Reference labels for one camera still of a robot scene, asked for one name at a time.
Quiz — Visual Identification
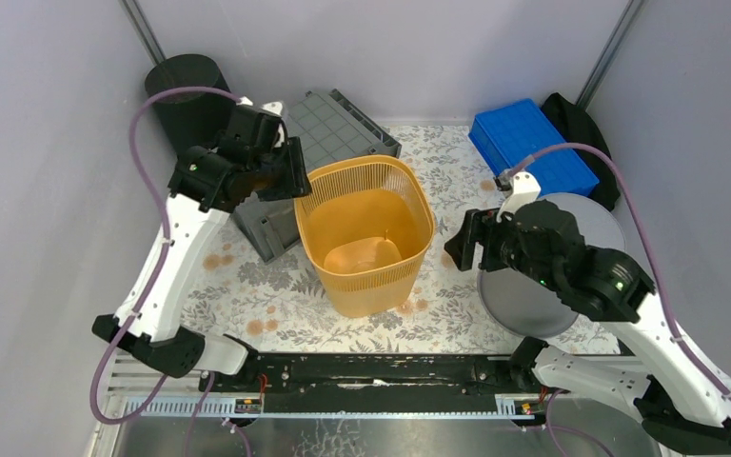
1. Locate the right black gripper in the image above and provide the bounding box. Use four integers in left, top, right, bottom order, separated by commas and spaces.
442, 206, 557, 289

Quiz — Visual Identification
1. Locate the large grey plastic crate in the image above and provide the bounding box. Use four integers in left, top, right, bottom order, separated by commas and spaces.
232, 89, 402, 263

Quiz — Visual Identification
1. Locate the yellow slatted waste bin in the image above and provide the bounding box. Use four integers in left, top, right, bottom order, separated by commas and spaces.
294, 154, 435, 318

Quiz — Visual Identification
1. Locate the grey plastic waste bin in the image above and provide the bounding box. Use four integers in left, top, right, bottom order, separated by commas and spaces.
477, 192, 626, 340

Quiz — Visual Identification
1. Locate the blue plastic divided crate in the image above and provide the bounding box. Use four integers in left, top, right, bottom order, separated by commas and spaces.
468, 99, 600, 197

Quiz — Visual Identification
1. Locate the black plastic waste bin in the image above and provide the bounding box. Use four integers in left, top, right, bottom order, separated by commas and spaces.
144, 53, 235, 154

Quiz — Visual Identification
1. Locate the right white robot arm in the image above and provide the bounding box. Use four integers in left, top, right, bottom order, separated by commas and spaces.
445, 200, 731, 455

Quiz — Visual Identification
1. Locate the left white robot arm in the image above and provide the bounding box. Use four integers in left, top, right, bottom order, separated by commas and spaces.
91, 100, 311, 391

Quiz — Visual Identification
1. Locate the floral patterned table mat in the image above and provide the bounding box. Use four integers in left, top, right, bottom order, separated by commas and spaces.
141, 124, 622, 356

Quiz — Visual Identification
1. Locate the black cloth bundle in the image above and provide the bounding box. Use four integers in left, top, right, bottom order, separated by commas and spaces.
541, 92, 621, 210

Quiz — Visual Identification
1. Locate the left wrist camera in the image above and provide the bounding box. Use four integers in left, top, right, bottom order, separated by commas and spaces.
237, 96, 287, 117

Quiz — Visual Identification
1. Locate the aluminium frame base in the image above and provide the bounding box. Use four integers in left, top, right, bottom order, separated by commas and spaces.
95, 387, 667, 456

